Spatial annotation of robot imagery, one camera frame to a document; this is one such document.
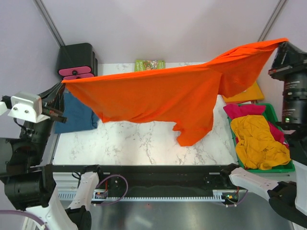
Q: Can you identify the orange folder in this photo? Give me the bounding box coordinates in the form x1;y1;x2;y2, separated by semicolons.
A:
222;82;265;104

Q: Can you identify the green paperback book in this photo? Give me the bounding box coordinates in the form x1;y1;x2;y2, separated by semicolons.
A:
134;60;165;72

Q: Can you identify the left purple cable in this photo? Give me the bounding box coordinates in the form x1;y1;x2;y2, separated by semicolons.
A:
0;174;129;230

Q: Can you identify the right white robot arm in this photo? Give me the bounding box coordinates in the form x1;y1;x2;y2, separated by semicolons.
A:
219;42;307;229

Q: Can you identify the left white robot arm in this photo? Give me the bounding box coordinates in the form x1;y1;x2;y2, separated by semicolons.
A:
0;83;105;230

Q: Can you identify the blue folded t shirt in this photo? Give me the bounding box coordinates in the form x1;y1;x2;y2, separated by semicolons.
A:
55;92;99;134

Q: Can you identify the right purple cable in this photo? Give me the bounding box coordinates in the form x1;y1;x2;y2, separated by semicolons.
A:
222;189;249;208

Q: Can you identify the white slotted cable duct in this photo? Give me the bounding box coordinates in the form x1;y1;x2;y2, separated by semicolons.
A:
59;191;225;202

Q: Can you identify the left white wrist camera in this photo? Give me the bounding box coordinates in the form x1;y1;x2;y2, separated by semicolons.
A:
0;92;50;123

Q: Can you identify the yellow t shirt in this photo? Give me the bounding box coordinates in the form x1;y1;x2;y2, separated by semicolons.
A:
230;115;291;170

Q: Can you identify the magenta t shirt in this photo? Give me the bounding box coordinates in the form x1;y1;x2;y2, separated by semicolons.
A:
224;104;289;148

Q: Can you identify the orange t shirt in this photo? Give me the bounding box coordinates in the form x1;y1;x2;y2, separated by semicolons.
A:
63;38;286;146

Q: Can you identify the black pink drawer unit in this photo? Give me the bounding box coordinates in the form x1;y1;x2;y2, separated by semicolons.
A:
56;43;98;80

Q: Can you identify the purple cable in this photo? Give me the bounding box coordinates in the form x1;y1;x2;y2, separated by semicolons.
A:
0;174;129;230
222;189;249;208

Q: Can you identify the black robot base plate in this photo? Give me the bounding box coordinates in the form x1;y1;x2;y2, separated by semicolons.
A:
51;164;240;198

